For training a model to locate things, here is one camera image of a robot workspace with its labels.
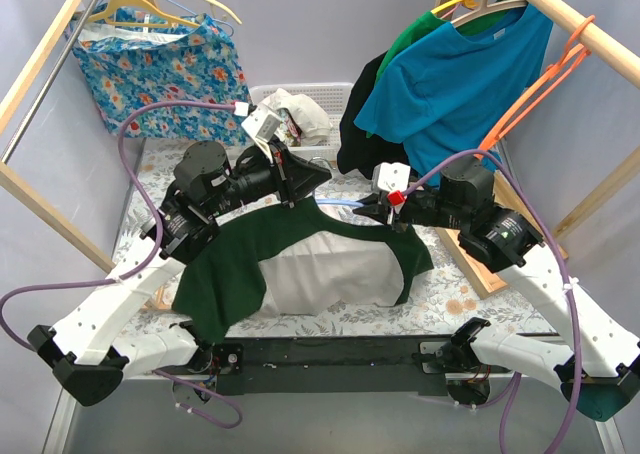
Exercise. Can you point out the light blue hanger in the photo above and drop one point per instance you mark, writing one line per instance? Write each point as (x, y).
(328, 201)

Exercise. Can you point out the blue floral garment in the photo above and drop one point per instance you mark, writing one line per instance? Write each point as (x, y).
(191, 68)

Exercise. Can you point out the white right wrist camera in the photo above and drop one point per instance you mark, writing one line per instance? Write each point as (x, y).
(391, 180)

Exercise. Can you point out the floral patterned table mat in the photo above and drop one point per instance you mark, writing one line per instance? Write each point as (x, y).
(440, 300)

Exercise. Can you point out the black t-shirt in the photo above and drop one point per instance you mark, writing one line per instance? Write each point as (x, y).
(357, 151)

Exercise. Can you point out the yellow right hanger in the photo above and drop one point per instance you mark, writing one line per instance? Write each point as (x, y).
(449, 7)

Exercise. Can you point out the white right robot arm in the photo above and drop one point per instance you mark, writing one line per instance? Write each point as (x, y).
(597, 367)

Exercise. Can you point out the metal rod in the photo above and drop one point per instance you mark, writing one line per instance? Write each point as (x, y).
(33, 67)

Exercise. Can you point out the blue t-shirt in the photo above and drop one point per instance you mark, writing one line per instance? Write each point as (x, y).
(444, 93)

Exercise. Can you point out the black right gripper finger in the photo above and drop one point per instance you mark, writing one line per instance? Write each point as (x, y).
(383, 215)
(376, 199)

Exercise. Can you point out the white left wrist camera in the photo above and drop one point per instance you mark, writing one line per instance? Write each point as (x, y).
(260, 124)

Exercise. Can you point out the right wooden clothes rack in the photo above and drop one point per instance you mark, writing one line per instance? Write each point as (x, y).
(586, 37)

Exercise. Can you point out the white perforated plastic basket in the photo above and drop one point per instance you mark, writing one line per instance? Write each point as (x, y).
(332, 97)

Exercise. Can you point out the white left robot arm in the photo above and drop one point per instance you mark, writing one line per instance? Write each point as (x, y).
(86, 351)

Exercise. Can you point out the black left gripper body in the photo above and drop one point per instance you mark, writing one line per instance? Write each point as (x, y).
(283, 175)

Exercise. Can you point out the white floral print t-shirt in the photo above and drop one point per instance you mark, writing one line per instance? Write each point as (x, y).
(304, 122)

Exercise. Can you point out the green and grey raglan shirt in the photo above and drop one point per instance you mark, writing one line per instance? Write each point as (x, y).
(277, 261)

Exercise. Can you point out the orange plastic hanger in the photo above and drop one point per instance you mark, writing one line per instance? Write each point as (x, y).
(540, 89)

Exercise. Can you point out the bright green t-shirt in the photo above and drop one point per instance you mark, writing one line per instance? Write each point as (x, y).
(424, 25)

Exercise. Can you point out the beige wooden hanger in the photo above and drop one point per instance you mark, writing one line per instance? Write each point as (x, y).
(484, 8)

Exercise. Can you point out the wooden clothes rack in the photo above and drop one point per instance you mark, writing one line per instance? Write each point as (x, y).
(586, 37)
(66, 155)

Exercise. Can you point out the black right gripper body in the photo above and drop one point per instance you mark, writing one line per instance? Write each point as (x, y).
(391, 211)

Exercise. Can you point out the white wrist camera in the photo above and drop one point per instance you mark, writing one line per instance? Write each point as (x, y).
(391, 180)
(260, 124)

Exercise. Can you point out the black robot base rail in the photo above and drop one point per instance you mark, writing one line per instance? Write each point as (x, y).
(363, 364)

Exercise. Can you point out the right wooden rack base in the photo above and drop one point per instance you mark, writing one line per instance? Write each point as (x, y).
(485, 283)

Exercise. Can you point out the left wooden clothes rack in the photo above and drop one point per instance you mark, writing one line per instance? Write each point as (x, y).
(66, 155)

